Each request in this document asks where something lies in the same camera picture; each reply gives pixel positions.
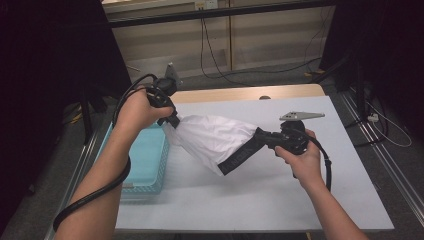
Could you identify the white table mat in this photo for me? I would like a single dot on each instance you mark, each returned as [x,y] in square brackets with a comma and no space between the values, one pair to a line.
[233,206]

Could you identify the person's left hand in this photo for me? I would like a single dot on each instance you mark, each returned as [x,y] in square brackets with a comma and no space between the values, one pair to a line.
[140,110]

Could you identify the white wall socket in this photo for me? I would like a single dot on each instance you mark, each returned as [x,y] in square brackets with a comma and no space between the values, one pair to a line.
[206,4]

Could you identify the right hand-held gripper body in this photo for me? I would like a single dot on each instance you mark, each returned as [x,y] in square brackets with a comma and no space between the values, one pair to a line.
[293,138]

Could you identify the light blue plastic basket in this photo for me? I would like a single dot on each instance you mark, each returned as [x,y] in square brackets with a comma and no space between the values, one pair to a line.
[146,156]

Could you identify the black metal stand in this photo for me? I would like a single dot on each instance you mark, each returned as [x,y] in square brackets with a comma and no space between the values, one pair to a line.
[360,93]
[87,120]

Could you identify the person's right hand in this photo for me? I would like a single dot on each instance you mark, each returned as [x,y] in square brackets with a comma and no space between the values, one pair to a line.
[306,166]

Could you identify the black curtain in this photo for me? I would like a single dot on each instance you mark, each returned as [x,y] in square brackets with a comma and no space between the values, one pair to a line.
[40,66]
[393,50]

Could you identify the wooden table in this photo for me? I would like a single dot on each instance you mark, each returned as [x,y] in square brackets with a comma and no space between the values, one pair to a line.
[233,93]

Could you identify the white shorts with black waistband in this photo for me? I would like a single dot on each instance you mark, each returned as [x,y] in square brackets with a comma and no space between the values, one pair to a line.
[210,136]

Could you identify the black horizontal metal bar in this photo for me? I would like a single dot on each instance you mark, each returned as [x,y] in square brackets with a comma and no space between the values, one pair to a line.
[213,13]

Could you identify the yellow floor tape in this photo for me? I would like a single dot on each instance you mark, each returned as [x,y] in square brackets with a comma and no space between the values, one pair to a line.
[76,117]
[315,71]

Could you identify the white power adapter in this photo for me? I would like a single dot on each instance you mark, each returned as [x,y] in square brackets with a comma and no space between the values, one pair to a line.
[373,117]

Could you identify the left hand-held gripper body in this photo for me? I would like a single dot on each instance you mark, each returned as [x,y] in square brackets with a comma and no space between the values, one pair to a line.
[163,90]

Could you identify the aluminium floor rail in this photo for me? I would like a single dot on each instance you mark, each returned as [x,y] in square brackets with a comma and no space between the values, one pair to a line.
[393,166]
[85,150]

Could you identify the dark round table grommet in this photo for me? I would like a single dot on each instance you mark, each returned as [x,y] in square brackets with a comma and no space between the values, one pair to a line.
[265,97]

